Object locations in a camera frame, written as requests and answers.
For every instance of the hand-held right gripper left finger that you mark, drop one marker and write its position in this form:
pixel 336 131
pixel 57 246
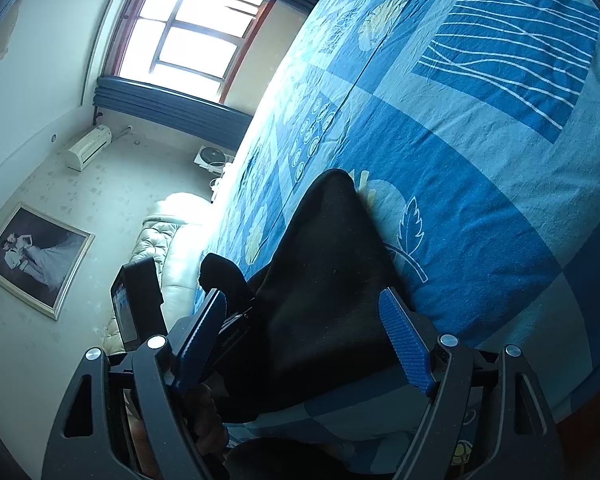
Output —
pixel 200 355

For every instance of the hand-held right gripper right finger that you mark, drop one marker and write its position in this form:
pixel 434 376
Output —
pixel 407 350

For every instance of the black studded pants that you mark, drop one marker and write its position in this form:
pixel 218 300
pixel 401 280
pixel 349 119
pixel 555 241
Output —
pixel 320 285

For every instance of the person's left hand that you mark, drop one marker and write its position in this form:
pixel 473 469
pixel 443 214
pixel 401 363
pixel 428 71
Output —
pixel 210 425

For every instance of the beige tufted leather headboard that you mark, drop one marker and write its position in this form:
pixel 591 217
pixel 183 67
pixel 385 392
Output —
pixel 180 260

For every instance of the framed wedding picture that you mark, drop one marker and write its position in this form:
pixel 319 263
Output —
pixel 35 260

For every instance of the white standing fan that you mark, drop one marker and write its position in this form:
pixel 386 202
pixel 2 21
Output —
pixel 211 156

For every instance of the blue patterned bed sheet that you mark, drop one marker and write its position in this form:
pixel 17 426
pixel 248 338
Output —
pixel 480 185

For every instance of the red framed window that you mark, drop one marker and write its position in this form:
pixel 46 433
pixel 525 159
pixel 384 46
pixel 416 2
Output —
pixel 190 35

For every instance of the white wall air conditioner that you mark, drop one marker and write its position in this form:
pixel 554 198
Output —
pixel 87 147

